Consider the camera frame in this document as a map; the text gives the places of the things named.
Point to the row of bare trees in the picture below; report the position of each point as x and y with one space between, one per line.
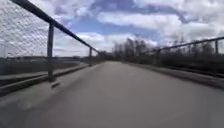
130 50

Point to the grey concrete path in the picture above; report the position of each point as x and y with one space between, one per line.
126 96

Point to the metal mesh railing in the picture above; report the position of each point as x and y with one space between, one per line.
50 50
216 46

